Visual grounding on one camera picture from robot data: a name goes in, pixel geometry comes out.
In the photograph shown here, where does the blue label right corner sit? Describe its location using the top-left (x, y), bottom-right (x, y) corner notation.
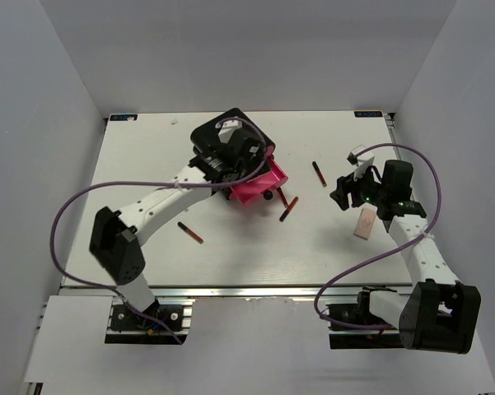
top-left (353, 110), bottom-right (383, 118)

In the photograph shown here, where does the red lip gloss far right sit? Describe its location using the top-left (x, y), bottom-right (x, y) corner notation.
top-left (311, 160), bottom-right (327, 188)

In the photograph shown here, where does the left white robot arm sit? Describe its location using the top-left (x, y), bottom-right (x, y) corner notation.
top-left (89, 119), bottom-right (272, 328)

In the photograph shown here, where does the pink sachet packet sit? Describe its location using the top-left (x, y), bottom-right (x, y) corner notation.
top-left (353, 208), bottom-right (376, 240)

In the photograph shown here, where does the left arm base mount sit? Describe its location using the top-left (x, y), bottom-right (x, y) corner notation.
top-left (105, 298), bottom-right (194, 346)

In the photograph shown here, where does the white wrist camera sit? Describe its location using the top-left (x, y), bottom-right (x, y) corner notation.
top-left (347, 145), bottom-right (375, 181)
top-left (215, 119), bottom-right (243, 144)

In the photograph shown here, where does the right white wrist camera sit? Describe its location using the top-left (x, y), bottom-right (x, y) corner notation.
top-left (347, 145), bottom-right (375, 181)

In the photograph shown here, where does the black pink drawer organizer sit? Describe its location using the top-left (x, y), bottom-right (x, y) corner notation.
top-left (189, 108), bottom-right (288, 207)

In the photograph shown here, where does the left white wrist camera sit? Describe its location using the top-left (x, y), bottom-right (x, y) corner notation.
top-left (215, 119), bottom-right (243, 144)

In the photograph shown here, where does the red lip gloss front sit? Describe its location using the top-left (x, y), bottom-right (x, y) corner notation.
top-left (279, 196), bottom-right (299, 222)

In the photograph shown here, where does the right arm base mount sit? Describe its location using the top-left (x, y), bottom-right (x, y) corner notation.
top-left (322, 286), bottom-right (403, 350)

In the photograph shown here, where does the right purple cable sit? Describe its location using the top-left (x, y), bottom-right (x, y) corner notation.
top-left (315, 142), bottom-right (442, 330)

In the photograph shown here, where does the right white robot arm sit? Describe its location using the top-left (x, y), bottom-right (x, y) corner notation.
top-left (329, 160), bottom-right (481, 354)

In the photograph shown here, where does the red lip gloss left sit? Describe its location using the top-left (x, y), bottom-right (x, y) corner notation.
top-left (177, 221), bottom-right (203, 244)

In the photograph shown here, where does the pink drawer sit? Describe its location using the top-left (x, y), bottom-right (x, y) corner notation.
top-left (226, 156), bottom-right (288, 207)

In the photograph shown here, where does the blue label left corner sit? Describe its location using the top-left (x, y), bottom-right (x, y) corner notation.
top-left (109, 114), bottom-right (138, 122)

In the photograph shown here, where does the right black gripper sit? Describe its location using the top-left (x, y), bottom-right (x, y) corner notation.
top-left (329, 162), bottom-right (387, 211)

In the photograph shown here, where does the blue label corner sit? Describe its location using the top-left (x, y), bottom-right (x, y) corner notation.
top-left (109, 114), bottom-right (138, 122)
top-left (353, 110), bottom-right (383, 118)

